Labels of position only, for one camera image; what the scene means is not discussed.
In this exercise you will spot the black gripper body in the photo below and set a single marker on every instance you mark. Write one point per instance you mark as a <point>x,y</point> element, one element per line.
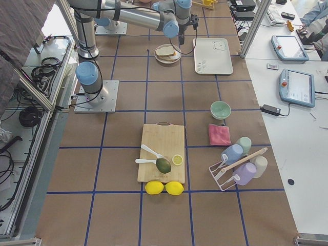
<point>182,27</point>

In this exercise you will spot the brown crust bread slice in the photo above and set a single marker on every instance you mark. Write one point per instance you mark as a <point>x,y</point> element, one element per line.
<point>165,51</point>

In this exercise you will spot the cream round plate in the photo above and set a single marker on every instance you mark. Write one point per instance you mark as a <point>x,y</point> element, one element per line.
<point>177,52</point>

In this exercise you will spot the bread slice on plate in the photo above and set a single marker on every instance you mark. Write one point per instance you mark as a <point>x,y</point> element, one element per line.
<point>170,58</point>

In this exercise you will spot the white bear tray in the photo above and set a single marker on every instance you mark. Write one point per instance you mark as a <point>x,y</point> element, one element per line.
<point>212,56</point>

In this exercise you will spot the yellow cup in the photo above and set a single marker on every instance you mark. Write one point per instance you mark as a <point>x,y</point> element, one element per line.
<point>206,2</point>

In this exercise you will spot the wooden rack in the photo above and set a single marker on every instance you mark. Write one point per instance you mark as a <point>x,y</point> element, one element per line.
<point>199,3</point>

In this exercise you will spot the green bowl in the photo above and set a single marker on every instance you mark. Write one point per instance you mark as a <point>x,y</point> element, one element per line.
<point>220,110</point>

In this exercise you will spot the wooden cutting board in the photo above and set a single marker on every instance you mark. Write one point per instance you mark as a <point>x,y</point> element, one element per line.
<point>166,140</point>

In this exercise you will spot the pink cloth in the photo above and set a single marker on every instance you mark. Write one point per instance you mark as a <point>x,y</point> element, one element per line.
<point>219,135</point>

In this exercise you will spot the teach pendant far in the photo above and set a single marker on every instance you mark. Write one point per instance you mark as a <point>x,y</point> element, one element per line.
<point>289,49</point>

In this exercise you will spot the teach pendant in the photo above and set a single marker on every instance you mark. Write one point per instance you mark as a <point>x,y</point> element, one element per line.
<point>289,49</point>
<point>297,87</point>

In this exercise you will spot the black power adapter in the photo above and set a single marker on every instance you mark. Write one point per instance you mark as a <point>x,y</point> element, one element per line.
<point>270,110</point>

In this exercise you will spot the white plastic spoon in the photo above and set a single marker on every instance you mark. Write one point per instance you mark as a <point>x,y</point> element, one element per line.
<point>146,148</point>
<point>145,161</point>

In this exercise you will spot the halved lemon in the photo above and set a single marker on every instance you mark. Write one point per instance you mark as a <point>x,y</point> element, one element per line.
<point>177,160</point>

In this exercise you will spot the green mug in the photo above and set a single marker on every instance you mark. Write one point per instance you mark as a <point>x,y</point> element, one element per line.
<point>245,143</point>

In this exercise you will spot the teach pendant near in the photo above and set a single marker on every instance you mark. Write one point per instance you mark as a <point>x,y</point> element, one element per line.
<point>297,87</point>

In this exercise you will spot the blue mug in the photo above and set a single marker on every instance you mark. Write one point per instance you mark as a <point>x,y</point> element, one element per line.
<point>232,154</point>

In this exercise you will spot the green avocado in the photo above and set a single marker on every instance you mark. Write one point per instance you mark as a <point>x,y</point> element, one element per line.
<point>163,165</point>

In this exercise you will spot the white mug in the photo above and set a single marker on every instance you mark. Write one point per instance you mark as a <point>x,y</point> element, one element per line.
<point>261,163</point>

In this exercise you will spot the purple mug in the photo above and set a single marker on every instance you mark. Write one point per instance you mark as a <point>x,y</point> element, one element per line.
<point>244,173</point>

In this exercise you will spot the yellow lemon right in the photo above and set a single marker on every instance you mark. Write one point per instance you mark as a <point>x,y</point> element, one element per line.
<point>174,188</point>

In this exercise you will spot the yellow lemon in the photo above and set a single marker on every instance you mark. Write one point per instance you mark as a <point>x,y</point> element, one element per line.
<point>174,188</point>
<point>154,187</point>

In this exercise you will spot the yellow lemon left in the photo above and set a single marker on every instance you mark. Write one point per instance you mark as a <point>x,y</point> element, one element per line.
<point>154,187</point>

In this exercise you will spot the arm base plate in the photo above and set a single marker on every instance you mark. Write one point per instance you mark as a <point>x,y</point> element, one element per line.
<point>121,29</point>
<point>105,101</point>

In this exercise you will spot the aluminium frame post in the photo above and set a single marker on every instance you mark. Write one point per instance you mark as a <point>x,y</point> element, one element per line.
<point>260,14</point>

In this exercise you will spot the white wire mug rack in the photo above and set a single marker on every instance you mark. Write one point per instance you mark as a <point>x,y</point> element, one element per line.
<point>223,181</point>

